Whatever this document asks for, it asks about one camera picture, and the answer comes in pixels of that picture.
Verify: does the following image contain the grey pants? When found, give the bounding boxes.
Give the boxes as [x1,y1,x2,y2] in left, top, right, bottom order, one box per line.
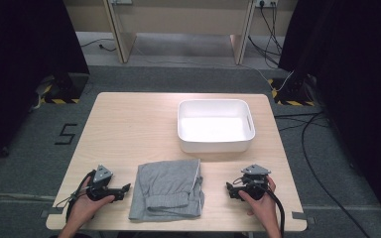
[128,158,205,222]

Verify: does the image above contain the long black floor cable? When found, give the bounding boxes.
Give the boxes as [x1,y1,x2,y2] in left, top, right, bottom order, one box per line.
[273,111,373,238]

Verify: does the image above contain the person's left hand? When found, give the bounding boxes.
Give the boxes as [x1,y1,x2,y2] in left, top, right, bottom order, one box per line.
[67,194,116,231]

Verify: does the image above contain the black cables from socket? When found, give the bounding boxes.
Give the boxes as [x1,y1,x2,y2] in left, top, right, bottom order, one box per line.
[247,2,284,69]

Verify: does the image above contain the black curtain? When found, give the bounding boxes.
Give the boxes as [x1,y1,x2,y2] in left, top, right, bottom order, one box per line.
[0,0,91,175]
[278,0,381,232]

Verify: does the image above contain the black cable with plug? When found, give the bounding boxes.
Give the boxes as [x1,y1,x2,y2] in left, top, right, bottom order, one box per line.
[79,38,117,53]

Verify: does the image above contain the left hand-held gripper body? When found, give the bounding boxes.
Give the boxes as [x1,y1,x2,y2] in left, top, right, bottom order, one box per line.
[85,164,126,203]

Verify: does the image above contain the person's right hand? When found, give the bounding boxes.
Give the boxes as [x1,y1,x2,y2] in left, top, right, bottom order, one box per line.
[237,176,280,230]

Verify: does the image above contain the stand base with hazard tape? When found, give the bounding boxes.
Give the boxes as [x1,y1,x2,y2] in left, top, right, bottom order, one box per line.
[41,72,91,105]
[267,76,316,107]

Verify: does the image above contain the white wall socket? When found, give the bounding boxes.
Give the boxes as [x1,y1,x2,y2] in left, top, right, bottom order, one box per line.
[254,0,280,9]

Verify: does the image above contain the right hand-held gripper cable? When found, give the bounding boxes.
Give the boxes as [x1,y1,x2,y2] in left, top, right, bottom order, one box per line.
[259,183,286,238]

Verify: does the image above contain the white plastic bin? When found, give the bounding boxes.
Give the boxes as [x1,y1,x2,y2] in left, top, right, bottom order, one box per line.
[177,98,257,154]

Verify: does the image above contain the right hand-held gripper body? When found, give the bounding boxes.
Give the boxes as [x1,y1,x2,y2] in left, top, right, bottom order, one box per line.
[232,164,273,201]

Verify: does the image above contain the grey tape piece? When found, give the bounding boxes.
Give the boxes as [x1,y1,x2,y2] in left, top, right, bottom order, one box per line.
[291,210,317,226]
[40,207,60,219]

